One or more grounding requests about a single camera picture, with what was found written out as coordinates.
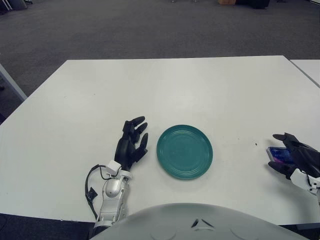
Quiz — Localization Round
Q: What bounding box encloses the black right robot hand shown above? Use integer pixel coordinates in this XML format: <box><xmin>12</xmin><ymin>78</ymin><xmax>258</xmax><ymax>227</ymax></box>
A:
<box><xmin>267</xmin><ymin>132</ymin><xmax>320</xmax><ymax>188</ymax></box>

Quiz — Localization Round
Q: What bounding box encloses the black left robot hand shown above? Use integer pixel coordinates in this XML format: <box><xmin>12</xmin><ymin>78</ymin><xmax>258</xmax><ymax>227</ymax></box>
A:
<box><xmin>106</xmin><ymin>115</ymin><xmax>149</xmax><ymax>180</ymax></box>

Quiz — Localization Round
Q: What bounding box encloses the blue gum pack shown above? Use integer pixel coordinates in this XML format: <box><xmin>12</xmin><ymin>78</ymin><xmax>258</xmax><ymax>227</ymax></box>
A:
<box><xmin>266</xmin><ymin>146</ymin><xmax>295</xmax><ymax>165</ymax></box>

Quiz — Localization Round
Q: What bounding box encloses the teal round plate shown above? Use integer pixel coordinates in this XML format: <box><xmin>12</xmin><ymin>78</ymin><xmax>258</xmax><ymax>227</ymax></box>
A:
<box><xmin>156</xmin><ymin>124</ymin><xmax>215</xmax><ymax>181</ymax></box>

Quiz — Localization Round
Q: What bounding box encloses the white side table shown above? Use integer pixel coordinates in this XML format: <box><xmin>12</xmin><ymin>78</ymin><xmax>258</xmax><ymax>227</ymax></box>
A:
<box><xmin>289</xmin><ymin>59</ymin><xmax>320</xmax><ymax>89</ymax></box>

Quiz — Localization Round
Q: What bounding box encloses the grey robot torso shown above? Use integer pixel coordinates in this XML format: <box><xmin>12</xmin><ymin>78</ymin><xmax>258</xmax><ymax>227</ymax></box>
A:
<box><xmin>91</xmin><ymin>202</ymin><xmax>311</xmax><ymax>240</ymax></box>

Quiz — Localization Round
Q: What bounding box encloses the grey table edge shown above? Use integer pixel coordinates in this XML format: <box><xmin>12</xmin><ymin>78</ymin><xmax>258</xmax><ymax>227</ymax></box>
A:
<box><xmin>0</xmin><ymin>63</ymin><xmax>28</xmax><ymax>101</ymax></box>

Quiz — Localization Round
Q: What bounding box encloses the black cabinet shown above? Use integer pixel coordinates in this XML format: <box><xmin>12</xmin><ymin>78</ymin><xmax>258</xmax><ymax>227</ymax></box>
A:
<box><xmin>236</xmin><ymin>0</ymin><xmax>271</xmax><ymax>10</ymax></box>

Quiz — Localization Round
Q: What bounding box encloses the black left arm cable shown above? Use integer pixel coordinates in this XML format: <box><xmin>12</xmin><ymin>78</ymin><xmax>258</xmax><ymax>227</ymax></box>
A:
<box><xmin>84</xmin><ymin>163</ymin><xmax>112</xmax><ymax>224</ymax></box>

